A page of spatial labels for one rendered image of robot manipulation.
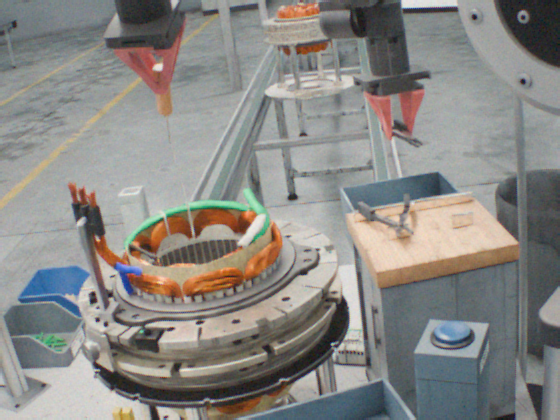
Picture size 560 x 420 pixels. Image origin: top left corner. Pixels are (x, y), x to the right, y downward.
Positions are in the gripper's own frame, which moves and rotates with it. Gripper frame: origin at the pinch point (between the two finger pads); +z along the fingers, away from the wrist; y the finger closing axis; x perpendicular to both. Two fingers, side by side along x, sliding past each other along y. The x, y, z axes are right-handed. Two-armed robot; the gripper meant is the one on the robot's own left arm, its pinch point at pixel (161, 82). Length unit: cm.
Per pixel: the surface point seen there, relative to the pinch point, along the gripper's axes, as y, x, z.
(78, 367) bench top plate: -5, -32, 64
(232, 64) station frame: -225, -50, 141
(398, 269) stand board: 4.8, 25.6, 24.8
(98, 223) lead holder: 12.8, -6.2, 9.2
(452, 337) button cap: 17.8, 31.6, 21.3
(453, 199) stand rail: -13.1, 33.6, 29.8
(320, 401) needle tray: 29.2, 18.6, 16.2
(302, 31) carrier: -189, -11, 104
